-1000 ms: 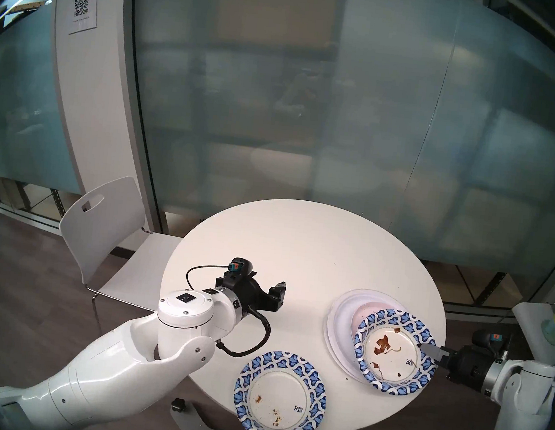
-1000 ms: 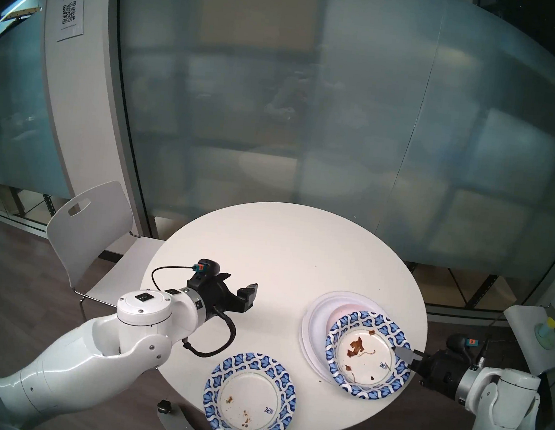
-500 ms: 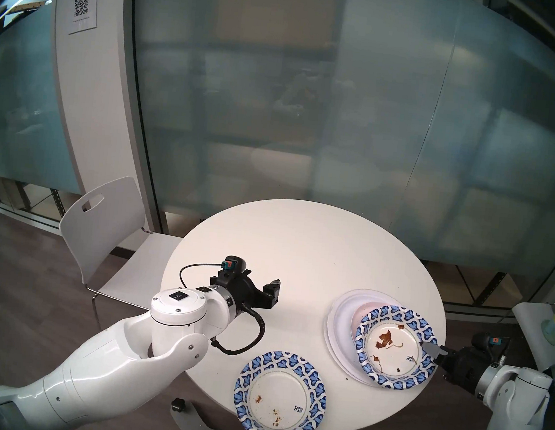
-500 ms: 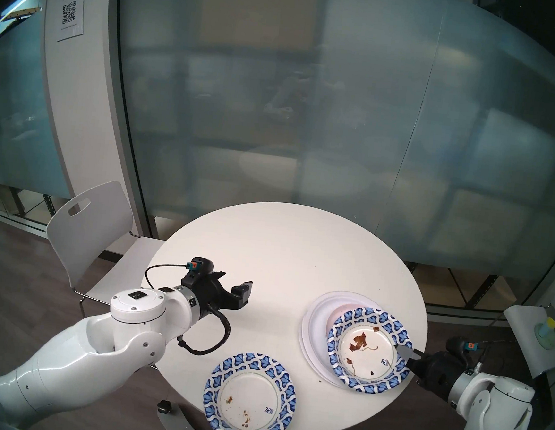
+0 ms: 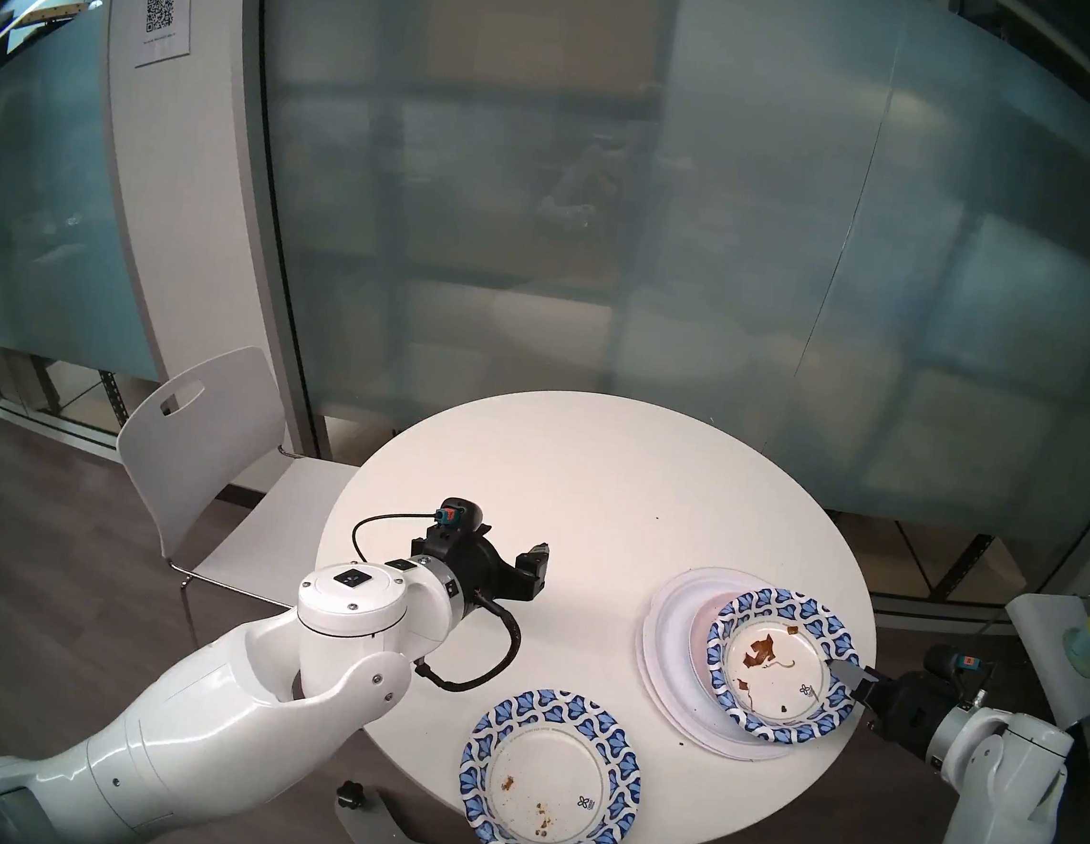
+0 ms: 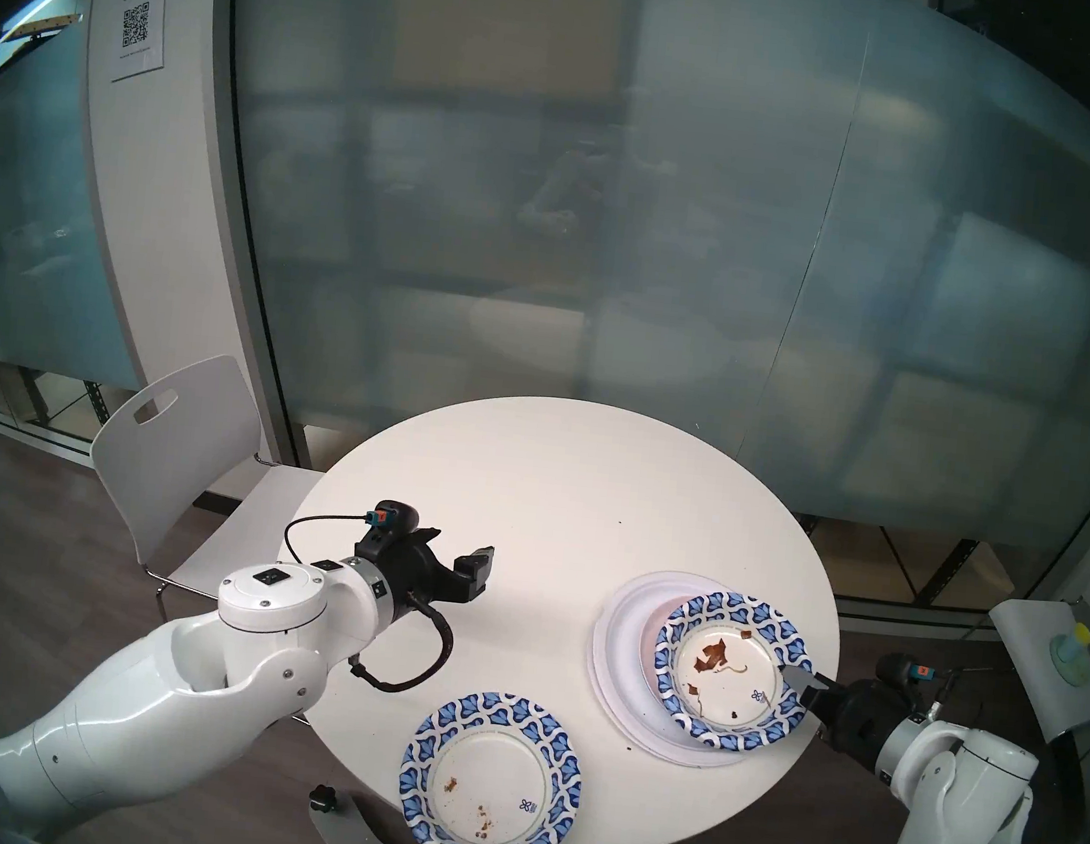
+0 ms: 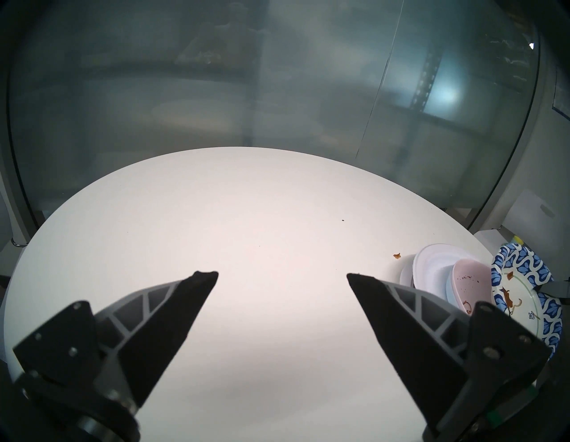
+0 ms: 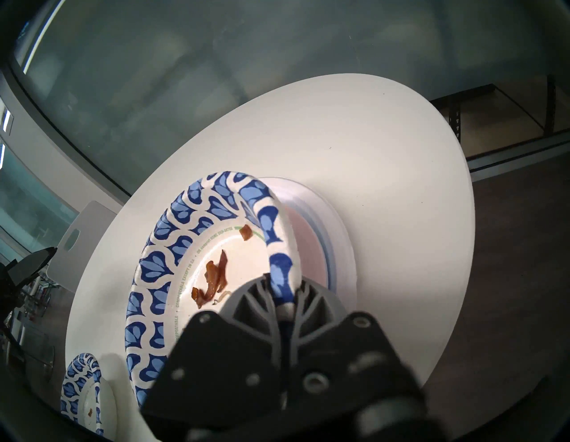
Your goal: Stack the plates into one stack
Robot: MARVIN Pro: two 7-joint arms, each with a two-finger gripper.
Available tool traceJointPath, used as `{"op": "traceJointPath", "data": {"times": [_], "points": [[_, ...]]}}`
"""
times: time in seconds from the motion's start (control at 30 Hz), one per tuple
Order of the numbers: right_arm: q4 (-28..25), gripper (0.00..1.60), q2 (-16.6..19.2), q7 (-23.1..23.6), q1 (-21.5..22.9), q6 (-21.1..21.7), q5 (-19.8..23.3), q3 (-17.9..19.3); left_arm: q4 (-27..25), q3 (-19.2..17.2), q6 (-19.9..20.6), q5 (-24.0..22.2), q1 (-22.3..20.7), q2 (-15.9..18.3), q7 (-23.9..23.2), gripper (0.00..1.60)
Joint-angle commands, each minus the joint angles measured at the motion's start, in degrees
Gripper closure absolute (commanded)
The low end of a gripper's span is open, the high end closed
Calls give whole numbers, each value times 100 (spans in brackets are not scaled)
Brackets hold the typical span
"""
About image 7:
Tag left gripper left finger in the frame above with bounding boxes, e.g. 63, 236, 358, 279
13, 270, 219, 442

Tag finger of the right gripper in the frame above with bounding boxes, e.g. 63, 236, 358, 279
549, 280, 570, 308

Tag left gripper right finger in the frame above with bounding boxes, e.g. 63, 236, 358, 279
346, 272, 553, 442

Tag small blue patterned paper bowl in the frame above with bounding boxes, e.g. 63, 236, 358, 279
491, 243, 563, 362

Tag light blue plate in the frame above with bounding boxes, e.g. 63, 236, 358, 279
444, 274, 461, 309

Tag plain white paper plate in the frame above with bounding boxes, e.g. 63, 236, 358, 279
412, 243, 482, 300

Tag pink plate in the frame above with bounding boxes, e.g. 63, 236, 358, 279
452, 259, 493, 316

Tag few brown food scraps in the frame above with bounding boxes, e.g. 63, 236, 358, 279
499, 271, 524, 316

